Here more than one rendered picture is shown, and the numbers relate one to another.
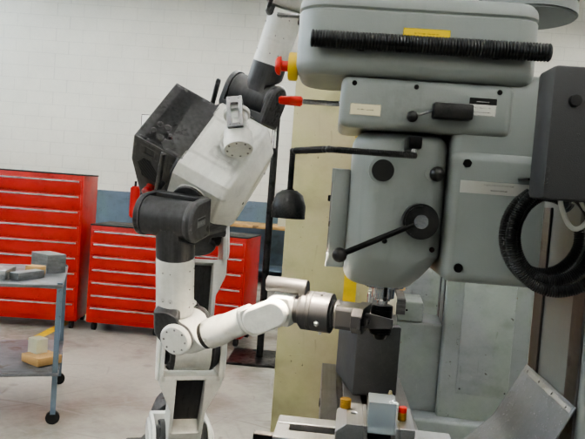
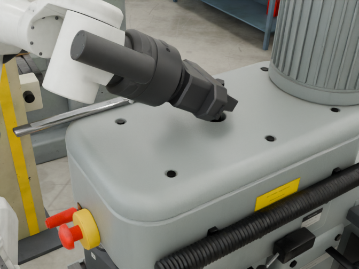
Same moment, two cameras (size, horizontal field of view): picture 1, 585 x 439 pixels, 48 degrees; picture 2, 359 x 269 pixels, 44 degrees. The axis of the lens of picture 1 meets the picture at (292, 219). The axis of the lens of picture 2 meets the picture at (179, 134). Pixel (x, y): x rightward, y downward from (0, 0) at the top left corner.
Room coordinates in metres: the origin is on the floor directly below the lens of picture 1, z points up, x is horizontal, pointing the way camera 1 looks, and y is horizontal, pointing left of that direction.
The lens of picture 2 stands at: (0.97, 0.20, 2.27)
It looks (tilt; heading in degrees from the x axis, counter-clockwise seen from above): 35 degrees down; 322
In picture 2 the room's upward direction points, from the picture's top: 2 degrees clockwise
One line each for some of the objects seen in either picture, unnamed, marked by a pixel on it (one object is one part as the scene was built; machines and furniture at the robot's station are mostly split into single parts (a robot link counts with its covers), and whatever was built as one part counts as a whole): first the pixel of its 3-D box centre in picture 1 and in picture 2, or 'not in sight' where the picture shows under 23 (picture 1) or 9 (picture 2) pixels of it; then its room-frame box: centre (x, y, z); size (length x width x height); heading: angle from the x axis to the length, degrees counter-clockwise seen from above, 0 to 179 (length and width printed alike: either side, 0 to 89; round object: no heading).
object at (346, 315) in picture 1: (339, 315); not in sight; (1.45, -0.12, 1.23); 0.13 x 0.12 x 0.10; 162
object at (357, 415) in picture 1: (351, 422); not in sight; (1.27, -0.14, 1.06); 0.12 x 0.06 x 0.04; 175
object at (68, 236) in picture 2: (282, 65); (71, 235); (1.43, 0.05, 1.76); 0.04 x 0.03 x 0.04; 177
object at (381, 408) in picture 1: (380, 413); not in sight; (1.26, -0.20, 1.08); 0.06 x 0.05 x 0.06; 175
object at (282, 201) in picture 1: (288, 203); not in sight; (1.41, 0.01, 1.47); 0.07 x 0.07 x 0.06
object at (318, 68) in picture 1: (410, 50); (217, 152); (1.42, -0.22, 1.81); 0.47 x 0.26 x 0.16; 87
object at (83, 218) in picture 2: (293, 66); (86, 229); (1.43, 0.02, 1.76); 0.06 x 0.02 x 0.06; 177
